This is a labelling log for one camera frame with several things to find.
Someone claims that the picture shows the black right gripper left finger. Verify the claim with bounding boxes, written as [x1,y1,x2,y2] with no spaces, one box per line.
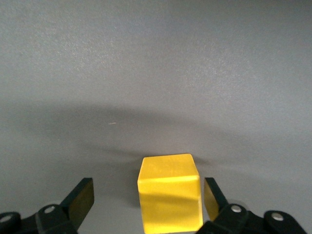
[0,177,95,234]

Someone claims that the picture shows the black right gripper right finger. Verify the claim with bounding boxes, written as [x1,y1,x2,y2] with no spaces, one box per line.
[195,177,308,234]

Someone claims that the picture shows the yellow cube block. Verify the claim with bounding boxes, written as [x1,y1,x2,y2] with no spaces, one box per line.
[136,153,204,234]

